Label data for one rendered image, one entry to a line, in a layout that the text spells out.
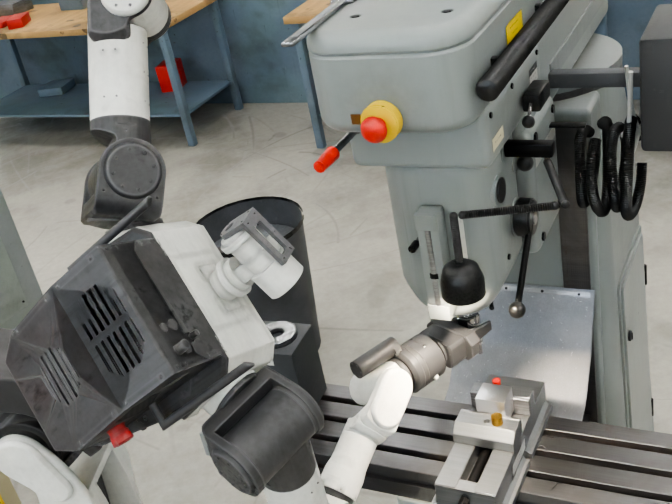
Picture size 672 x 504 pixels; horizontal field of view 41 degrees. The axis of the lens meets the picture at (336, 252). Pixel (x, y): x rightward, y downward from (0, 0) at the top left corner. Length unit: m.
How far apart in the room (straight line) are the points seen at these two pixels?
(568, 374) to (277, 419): 0.98
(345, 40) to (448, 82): 0.16
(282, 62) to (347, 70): 5.45
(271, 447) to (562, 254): 0.99
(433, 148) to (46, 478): 0.80
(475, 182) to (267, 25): 5.31
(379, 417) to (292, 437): 0.31
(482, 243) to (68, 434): 0.73
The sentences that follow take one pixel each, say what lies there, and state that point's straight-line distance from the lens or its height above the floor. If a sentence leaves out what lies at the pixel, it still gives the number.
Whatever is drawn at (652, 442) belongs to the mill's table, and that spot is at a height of 0.94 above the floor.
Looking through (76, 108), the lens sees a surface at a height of 0.23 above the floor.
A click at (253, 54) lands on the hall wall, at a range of 6.89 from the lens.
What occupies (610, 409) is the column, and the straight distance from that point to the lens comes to 2.33.
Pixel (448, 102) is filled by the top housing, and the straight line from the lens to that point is 1.31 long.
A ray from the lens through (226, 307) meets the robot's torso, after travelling 1.34.
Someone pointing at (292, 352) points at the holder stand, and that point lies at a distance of 1.99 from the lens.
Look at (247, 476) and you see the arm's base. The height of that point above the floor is 1.41.
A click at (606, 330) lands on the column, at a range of 2.19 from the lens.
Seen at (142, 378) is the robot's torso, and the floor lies 1.59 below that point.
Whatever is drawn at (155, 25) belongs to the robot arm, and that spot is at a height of 1.92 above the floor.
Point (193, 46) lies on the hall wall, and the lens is 7.16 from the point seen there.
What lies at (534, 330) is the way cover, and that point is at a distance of 2.14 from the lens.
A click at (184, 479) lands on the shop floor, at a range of 3.52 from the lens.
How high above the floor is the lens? 2.25
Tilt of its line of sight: 29 degrees down
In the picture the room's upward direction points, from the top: 12 degrees counter-clockwise
